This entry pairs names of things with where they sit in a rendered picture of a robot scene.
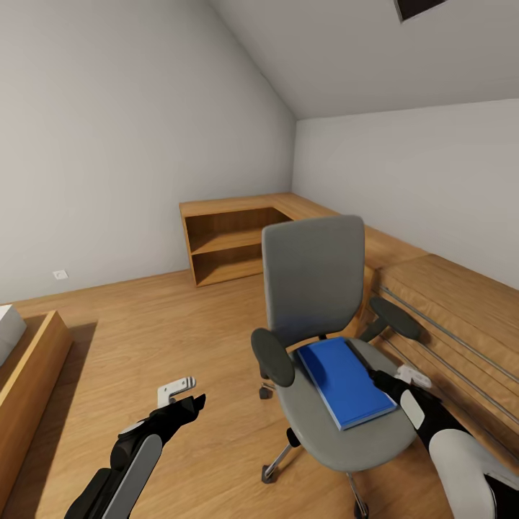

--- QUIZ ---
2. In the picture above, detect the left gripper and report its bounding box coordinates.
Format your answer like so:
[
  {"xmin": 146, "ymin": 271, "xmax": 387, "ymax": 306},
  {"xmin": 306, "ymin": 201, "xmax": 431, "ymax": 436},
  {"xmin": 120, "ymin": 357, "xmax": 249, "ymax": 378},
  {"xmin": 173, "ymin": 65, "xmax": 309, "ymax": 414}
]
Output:
[{"xmin": 147, "ymin": 394, "xmax": 206, "ymax": 440}]

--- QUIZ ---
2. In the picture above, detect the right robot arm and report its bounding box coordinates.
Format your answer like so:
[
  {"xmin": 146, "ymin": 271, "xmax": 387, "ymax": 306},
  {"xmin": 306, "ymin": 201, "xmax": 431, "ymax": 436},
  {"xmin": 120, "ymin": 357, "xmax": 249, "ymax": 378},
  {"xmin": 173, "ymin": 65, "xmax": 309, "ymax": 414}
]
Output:
[{"xmin": 368, "ymin": 364, "xmax": 519, "ymax": 519}]

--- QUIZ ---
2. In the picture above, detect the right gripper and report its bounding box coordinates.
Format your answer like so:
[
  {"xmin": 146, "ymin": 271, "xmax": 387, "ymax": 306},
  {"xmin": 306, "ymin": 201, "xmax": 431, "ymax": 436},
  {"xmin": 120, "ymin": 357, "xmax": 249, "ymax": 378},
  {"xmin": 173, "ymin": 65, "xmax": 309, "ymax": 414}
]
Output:
[{"xmin": 368, "ymin": 368, "xmax": 410, "ymax": 402}]

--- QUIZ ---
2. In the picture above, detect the folder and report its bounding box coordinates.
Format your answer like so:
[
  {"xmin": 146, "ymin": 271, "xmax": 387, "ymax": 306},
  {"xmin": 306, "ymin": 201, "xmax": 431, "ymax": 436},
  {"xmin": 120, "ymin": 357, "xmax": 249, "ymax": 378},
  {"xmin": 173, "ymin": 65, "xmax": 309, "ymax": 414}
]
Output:
[{"xmin": 297, "ymin": 337, "xmax": 397, "ymax": 431}]

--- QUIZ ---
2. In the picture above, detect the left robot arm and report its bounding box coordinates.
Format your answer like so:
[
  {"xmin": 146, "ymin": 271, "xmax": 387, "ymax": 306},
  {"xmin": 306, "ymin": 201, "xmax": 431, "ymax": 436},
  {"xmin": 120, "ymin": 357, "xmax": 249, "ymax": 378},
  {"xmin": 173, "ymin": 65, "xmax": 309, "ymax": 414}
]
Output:
[{"xmin": 63, "ymin": 377, "xmax": 206, "ymax": 519}]

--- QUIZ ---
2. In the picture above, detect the swivel chair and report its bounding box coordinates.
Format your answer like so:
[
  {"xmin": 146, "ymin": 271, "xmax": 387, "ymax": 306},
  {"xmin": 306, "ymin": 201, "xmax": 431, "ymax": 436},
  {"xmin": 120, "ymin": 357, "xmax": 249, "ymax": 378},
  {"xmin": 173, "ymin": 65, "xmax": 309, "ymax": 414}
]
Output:
[{"xmin": 251, "ymin": 215, "xmax": 420, "ymax": 519}]

